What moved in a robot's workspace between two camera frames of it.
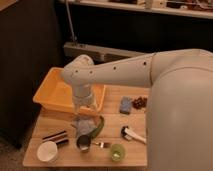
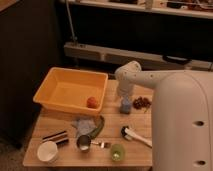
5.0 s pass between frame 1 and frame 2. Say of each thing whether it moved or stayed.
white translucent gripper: moved
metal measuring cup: stayed
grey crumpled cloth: stayed
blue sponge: stayed
